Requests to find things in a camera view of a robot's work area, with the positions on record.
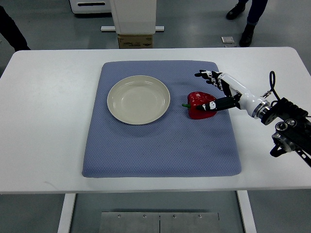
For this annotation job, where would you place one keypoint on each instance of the grey floor rail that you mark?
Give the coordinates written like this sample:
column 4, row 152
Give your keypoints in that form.
column 133, row 30

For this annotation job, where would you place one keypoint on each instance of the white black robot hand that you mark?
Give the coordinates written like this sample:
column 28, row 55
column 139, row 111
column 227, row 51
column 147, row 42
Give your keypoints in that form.
column 236, row 94

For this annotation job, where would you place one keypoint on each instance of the blue textured mat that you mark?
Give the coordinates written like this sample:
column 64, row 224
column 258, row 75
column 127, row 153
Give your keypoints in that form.
column 174, row 145

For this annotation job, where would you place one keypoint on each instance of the person in dark clothes left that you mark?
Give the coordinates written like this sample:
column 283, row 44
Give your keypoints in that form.
column 10, row 31

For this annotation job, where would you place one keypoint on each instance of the cream round plate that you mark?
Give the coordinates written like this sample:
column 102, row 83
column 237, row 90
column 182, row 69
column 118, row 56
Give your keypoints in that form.
column 138, row 100

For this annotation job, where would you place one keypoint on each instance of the white machine column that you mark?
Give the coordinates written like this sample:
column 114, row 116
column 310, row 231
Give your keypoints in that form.
column 133, row 13

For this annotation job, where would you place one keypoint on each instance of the person in blue jeans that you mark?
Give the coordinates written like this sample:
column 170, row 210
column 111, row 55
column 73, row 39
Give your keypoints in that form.
column 256, row 11

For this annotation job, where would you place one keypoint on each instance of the white table leg right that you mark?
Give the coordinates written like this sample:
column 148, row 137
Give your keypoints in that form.
column 246, row 212

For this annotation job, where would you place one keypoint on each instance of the cardboard box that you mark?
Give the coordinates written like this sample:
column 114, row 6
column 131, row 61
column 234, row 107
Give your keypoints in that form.
column 135, row 41

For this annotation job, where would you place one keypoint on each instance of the white table leg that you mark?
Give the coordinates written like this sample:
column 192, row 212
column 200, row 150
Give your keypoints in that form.
column 246, row 212
column 66, row 213

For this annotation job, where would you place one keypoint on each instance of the white table leg left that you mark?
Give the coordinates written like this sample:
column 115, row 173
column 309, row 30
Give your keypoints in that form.
column 66, row 213

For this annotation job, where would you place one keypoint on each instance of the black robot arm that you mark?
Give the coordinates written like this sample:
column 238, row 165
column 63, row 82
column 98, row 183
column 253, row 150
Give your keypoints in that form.
column 293, row 132

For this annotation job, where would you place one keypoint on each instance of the white device with slot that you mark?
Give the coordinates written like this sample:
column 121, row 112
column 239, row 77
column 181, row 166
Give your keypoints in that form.
column 90, row 6

